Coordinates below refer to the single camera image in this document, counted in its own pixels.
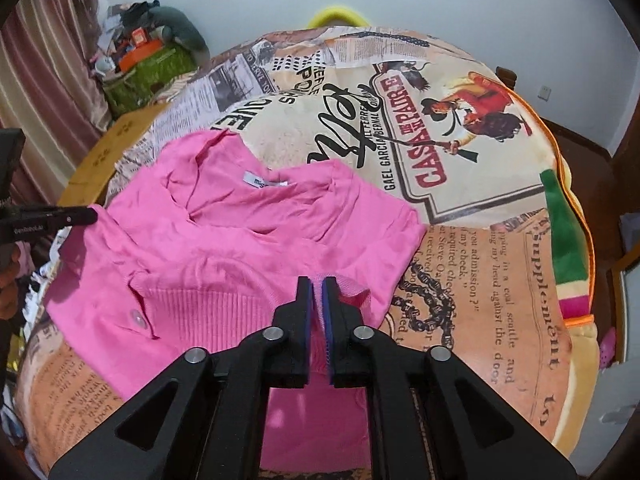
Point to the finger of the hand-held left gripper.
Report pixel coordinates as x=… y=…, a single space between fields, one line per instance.
x=50 y=219

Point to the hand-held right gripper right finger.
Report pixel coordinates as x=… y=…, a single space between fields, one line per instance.
x=350 y=345

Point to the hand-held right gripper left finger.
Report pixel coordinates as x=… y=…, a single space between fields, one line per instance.
x=280 y=340

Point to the pink buttoned cardigan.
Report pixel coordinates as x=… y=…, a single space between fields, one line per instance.
x=225 y=260

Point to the striped pink beige curtain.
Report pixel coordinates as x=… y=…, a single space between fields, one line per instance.
x=50 y=85

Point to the wooden lap desk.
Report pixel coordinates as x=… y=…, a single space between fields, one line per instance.
x=115 y=135

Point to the printed newspaper pattern blanket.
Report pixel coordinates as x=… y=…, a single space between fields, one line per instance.
x=475 y=310

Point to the green storage bag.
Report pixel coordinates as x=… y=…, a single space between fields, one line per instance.
x=150 y=80

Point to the orange box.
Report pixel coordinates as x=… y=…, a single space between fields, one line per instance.
x=142 y=55

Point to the pink slipper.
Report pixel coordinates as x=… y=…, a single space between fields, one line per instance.
x=609 y=350

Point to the yellow foam tube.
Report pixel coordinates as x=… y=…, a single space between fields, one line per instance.
x=337 y=12

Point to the wooden bed post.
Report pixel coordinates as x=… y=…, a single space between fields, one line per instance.
x=506 y=76

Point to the white wall socket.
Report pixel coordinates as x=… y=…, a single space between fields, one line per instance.
x=544 y=92

